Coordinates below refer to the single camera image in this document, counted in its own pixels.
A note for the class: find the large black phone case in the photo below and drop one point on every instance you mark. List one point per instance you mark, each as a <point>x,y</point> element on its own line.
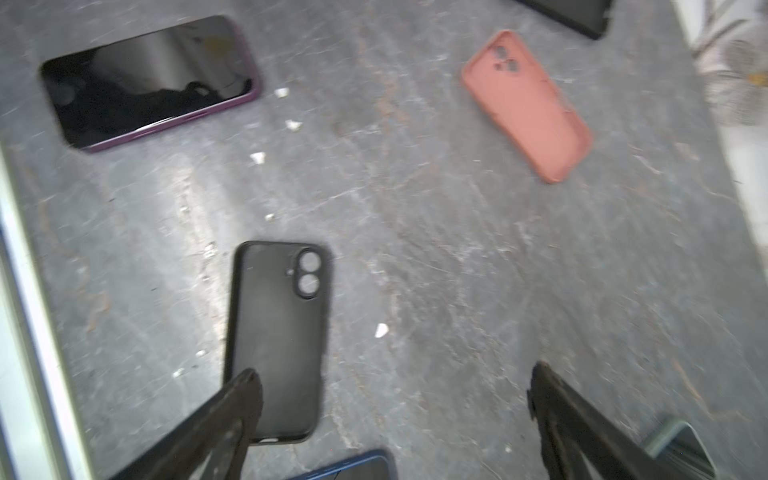
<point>277,325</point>

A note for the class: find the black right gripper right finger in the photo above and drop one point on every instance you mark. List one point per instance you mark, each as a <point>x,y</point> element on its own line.
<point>575,436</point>

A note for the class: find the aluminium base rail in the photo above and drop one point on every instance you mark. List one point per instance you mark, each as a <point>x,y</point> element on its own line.
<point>41,436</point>

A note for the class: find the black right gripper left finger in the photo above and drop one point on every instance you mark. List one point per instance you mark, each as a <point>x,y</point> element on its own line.
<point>212,442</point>

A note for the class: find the pink phone case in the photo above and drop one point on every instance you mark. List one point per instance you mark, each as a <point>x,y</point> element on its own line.
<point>510,86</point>

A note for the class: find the blue-edged phone front right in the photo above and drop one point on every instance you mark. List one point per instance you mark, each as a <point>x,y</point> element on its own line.
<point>372,465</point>

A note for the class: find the small black phone case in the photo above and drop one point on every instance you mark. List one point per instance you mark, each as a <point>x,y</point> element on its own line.
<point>587,17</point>

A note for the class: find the purple-edged phone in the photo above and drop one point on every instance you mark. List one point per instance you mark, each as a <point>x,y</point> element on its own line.
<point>678,446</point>
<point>125,90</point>

